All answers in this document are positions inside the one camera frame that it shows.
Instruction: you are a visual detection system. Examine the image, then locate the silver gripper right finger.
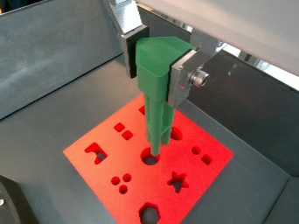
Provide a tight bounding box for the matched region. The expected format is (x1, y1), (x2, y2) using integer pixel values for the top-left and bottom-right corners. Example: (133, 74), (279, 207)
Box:
(167, 29), (227, 108)

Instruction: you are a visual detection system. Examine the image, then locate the red foam shape board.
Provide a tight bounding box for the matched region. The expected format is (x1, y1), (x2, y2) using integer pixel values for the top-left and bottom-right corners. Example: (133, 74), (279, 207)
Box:
(64, 95), (233, 224)

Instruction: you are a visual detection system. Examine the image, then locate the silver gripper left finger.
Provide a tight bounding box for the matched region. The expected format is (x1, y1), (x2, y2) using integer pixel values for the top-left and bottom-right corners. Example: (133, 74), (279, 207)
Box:
(107, 0), (149, 79)

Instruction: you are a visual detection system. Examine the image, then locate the green three prong peg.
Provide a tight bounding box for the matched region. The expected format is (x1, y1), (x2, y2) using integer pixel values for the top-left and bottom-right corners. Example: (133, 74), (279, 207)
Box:
(135, 37), (195, 156)

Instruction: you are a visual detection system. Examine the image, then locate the black curved holder block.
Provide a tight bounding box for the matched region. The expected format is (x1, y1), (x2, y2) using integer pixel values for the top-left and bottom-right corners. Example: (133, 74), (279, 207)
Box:
(0, 175), (40, 224)

